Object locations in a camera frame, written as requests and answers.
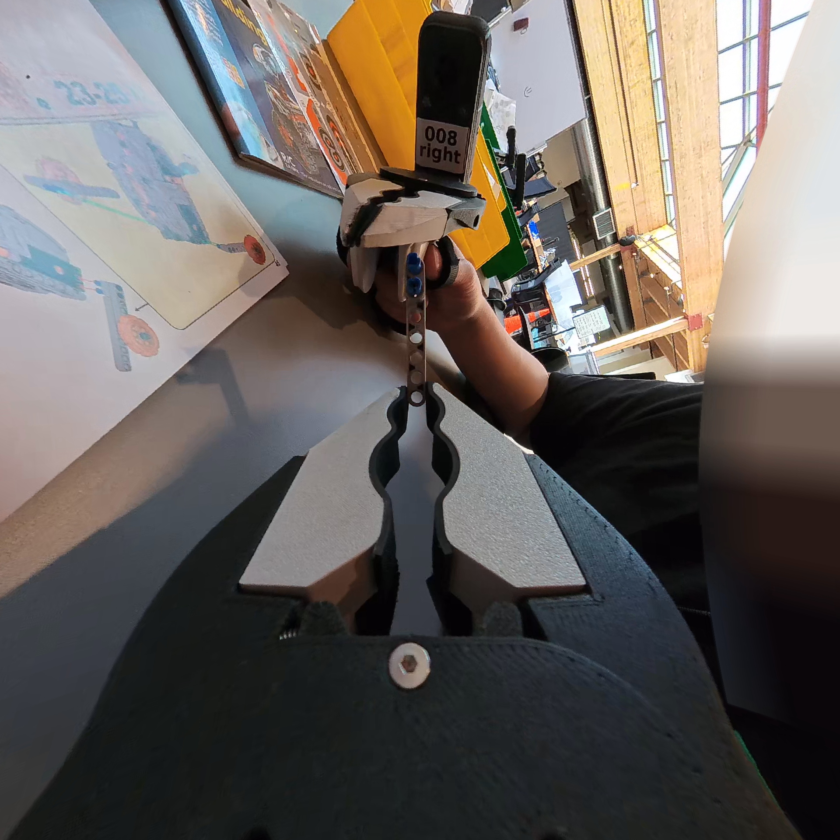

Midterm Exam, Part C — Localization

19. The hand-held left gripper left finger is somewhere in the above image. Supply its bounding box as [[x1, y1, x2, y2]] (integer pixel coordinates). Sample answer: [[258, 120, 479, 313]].
[[239, 386, 408, 634]]

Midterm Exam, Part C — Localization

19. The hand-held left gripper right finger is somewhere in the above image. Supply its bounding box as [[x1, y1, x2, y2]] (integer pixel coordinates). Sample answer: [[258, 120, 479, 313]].
[[424, 382, 587, 636]]

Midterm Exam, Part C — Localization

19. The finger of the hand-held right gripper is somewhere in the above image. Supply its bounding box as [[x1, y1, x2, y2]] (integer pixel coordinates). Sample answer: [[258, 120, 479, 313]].
[[343, 172, 400, 229], [357, 196, 455, 250]]

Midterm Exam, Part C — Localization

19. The grey perforated toy beam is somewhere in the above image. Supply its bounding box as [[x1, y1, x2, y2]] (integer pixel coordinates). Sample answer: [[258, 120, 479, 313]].
[[403, 251, 431, 405]]

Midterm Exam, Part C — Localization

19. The person's right forearm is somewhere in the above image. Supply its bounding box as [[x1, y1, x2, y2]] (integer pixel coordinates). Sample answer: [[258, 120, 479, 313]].
[[430, 289, 551, 448]]

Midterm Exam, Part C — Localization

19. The person's right hand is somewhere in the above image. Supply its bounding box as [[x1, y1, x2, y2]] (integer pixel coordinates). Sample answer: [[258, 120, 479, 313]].
[[374, 244, 488, 337]]

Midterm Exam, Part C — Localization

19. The yellow plastic bin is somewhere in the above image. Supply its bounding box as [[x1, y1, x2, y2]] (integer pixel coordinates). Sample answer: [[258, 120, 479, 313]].
[[326, 0, 514, 268]]

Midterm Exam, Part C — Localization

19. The white board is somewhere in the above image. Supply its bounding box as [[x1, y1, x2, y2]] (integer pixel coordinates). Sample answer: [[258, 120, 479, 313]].
[[489, 0, 589, 156]]

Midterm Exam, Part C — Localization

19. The green plastic bin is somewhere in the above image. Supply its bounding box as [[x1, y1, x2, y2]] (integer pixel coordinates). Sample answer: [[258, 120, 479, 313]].
[[478, 104, 527, 280]]

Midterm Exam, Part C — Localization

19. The person's black shirt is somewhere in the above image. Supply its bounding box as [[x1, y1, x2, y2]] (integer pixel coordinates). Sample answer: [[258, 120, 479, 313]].
[[527, 369, 713, 621]]

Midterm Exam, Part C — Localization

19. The printed toy set box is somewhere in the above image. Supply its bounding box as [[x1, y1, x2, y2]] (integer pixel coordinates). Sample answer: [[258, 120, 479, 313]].
[[167, 0, 389, 199]]

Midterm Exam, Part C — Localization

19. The orange traffic cone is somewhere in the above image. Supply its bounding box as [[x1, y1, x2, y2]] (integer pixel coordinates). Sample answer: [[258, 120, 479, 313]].
[[501, 307, 553, 337]]

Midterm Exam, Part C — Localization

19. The white printed sign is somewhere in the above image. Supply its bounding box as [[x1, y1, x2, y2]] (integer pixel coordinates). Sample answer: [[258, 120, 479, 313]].
[[571, 304, 612, 343]]

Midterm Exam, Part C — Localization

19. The building instruction booklet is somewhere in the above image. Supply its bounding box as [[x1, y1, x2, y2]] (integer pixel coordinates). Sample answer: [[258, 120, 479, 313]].
[[0, 0, 290, 524]]

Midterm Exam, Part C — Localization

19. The window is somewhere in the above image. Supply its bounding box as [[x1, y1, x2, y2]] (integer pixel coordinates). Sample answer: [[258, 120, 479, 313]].
[[714, 0, 816, 212]]

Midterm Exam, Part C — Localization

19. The silver ventilation duct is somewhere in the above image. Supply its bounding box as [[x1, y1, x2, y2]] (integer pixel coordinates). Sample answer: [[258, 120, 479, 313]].
[[570, 120, 622, 330]]

